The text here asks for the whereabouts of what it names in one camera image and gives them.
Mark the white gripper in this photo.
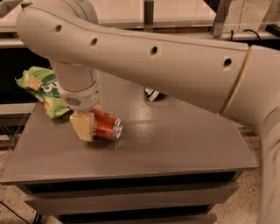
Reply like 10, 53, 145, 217
58, 82, 103, 142

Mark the red coke can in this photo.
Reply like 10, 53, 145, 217
91, 110, 123, 141

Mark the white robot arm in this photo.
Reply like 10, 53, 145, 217
15, 0, 280, 224

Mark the green chip bag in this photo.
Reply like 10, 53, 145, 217
16, 66, 69, 119

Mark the blue white chip bag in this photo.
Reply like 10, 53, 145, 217
144, 87, 159, 102

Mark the grey drawer cabinet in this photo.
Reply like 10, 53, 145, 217
1, 74, 257, 224

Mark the glass barrier panel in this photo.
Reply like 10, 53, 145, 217
0, 0, 280, 33

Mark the middle metal bracket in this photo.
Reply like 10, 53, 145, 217
143, 0, 154, 32

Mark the metal bracket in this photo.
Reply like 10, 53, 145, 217
143, 0, 154, 32
210, 0, 231, 38

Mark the black cable on floor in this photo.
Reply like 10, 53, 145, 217
0, 200, 32, 224

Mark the right metal bracket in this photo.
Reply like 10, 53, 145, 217
210, 0, 231, 38

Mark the black cable at right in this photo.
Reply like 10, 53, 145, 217
229, 29, 263, 45

